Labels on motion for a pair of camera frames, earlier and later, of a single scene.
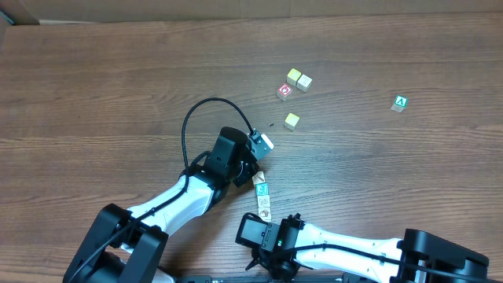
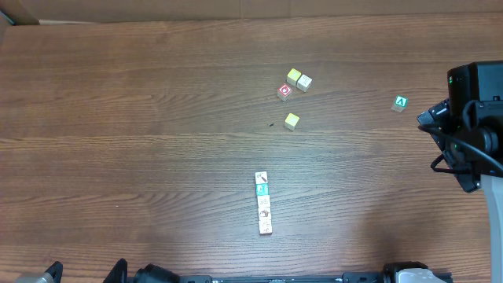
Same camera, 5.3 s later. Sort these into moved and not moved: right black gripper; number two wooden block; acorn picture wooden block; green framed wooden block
Moved: right black gripper
Not moved: green framed wooden block; number two wooden block; acorn picture wooden block
